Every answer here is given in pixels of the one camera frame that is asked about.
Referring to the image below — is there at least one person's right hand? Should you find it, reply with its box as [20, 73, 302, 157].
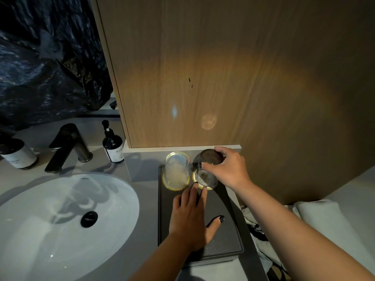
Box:
[200, 146, 252, 192]

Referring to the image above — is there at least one person's left hand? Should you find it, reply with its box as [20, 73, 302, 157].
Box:
[168, 183, 225, 252]

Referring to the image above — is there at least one dark drinking glass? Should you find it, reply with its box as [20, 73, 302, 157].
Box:
[193, 149, 225, 190]

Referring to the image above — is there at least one person's left forearm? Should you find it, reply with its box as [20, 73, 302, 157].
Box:
[127, 233, 206, 281]

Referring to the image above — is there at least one person's right forearm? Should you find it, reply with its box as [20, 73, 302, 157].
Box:
[234, 179, 375, 281]

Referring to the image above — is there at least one gold rimmed coaster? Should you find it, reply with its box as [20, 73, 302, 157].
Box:
[162, 172, 191, 192]
[192, 169, 220, 191]

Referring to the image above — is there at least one black rectangular tray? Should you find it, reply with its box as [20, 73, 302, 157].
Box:
[158, 164, 245, 264]

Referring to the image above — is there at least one clear drinking glass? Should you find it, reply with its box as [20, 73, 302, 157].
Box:
[164, 151, 190, 189]

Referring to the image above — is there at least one black and white patterned cloth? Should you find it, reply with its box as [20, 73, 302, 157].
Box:
[242, 205, 290, 281]

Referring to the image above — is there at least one dark pump bottle white label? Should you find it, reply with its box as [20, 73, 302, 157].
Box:
[101, 120, 125, 164]

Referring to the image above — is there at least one black sink drain plug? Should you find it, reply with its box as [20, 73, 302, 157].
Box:
[80, 211, 98, 228]

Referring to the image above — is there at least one white pillow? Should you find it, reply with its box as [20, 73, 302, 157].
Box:
[292, 199, 375, 275]

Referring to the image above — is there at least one black faucet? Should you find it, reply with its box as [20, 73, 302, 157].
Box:
[44, 123, 94, 174]

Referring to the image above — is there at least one white bed sheet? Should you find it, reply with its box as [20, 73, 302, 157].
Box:
[325, 166, 375, 226]

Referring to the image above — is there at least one white sink basin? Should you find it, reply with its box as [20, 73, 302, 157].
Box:
[0, 172, 140, 281]

